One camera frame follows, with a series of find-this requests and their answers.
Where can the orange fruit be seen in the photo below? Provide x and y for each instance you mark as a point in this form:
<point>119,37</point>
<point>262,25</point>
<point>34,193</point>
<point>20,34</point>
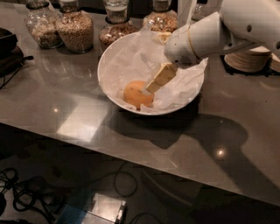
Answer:
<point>133,94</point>

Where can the stack of paper plates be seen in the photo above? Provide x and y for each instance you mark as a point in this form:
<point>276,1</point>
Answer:
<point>249,61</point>

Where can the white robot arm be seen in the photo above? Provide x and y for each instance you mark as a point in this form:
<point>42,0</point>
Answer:
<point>237,26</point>

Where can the white ceramic bowl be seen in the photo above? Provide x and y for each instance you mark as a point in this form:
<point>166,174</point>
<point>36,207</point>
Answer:
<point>110,55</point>

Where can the glass jar with dark granola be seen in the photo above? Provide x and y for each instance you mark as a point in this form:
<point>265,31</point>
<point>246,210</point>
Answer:
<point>118,22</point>

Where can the black tray under plates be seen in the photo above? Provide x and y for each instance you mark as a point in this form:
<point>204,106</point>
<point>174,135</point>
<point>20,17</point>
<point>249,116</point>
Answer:
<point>266,71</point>

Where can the blue and grey floor box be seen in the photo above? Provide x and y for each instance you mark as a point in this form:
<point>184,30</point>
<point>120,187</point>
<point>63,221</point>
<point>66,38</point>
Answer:
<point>93,207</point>

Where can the white paper bowl liner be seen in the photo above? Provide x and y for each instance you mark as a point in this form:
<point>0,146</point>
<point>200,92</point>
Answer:
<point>128,61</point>

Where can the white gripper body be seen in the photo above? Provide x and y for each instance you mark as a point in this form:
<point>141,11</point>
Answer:
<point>178,49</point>

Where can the glass jar with mixed cereal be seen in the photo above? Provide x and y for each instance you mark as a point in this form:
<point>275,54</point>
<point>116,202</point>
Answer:
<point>162,18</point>

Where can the glass jar with oats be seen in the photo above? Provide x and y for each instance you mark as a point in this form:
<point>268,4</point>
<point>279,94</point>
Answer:
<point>40,23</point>

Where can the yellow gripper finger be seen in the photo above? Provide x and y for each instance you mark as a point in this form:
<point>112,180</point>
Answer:
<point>165,73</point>
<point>162,37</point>

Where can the glass jar with grains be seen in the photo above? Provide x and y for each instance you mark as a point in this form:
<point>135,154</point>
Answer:
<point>75,28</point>

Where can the dark appliance at left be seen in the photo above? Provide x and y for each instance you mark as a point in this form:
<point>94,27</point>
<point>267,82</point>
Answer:
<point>12,58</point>

